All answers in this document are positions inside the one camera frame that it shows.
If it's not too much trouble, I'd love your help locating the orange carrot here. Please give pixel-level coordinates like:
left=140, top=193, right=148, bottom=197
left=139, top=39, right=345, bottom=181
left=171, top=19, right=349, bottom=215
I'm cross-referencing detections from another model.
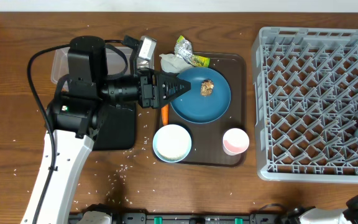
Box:
left=161, top=105, right=169, bottom=126

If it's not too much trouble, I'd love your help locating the blue plate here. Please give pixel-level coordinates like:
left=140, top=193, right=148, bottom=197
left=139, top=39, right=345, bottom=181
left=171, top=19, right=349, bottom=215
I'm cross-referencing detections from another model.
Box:
left=170, top=67, right=231, bottom=124

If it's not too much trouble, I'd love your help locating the white pink cup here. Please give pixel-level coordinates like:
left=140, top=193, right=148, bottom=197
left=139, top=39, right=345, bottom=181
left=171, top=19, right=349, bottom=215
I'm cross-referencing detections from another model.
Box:
left=223, top=128, right=250, bottom=156

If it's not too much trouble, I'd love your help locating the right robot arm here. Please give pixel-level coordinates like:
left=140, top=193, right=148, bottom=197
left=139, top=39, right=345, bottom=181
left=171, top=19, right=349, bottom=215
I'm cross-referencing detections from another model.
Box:
left=281, top=195, right=358, bottom=224

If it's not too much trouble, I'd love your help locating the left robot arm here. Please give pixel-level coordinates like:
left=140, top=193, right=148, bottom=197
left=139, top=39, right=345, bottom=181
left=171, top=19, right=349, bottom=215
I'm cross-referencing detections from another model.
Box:
left=22, top=35, right=191, bottom=223

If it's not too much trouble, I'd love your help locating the grey dishwasher rack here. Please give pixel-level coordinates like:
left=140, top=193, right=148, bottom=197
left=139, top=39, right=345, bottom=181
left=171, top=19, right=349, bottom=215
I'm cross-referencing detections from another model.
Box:
left=252, top=27, right=358, bottom=184

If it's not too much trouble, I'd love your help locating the white crumpled napkin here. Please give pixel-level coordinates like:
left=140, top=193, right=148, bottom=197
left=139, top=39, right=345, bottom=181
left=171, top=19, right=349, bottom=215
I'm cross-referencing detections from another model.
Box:
left=159, top=54, right=193, bottom=73

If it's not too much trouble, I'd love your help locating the clear plastic bin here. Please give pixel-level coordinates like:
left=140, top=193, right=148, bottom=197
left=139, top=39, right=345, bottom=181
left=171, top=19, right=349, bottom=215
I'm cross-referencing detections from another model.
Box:
left=51, top=47, right=154, bottom=84

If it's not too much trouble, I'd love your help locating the brown food scrap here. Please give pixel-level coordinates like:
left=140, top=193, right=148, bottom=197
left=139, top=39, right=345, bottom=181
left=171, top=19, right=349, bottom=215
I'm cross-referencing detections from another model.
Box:
left=200, top=80, right=214, bottom=96

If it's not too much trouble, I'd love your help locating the foil snack wrapper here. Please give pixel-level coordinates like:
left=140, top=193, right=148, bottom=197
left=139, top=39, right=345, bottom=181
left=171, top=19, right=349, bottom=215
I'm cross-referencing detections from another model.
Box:
left=174, top=35, right=210, bottom=67

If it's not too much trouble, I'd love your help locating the light blue rice bowl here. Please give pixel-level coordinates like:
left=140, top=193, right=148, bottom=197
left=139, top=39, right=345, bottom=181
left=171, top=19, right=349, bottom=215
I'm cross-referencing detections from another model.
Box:
left=152, top=124, right=192, bottom=163

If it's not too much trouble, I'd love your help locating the black plastic bin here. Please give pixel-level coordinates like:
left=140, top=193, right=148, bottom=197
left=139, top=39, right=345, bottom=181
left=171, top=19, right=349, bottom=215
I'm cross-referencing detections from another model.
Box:
left=93, top=103, right=136, bottom=151

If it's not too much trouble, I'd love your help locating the brown serving tray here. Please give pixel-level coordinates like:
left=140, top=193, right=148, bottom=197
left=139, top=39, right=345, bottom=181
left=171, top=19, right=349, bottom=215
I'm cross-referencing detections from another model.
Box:
left=169, top=52, right=247, bottom=167

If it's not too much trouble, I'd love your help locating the black rail at table edge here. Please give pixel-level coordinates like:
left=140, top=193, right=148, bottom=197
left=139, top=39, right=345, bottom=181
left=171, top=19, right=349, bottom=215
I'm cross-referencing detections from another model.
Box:
left=68, top=203, right=291, bottom=224

